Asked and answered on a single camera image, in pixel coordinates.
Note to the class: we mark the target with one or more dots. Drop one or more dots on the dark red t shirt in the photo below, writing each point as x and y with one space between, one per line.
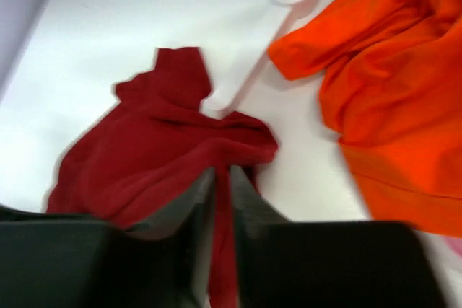
152 145

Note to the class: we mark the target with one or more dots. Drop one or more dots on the orange t shirt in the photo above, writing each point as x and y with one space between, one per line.
392 90

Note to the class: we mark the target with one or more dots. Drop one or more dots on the pink t shirt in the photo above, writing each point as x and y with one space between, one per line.
455 244

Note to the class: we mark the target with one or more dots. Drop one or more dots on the white clothes rack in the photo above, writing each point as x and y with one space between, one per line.
234 83

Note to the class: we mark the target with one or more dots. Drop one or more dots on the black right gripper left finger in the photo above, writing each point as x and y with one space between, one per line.
75 260

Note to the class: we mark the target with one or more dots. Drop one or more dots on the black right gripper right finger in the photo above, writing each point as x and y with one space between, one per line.
281 263

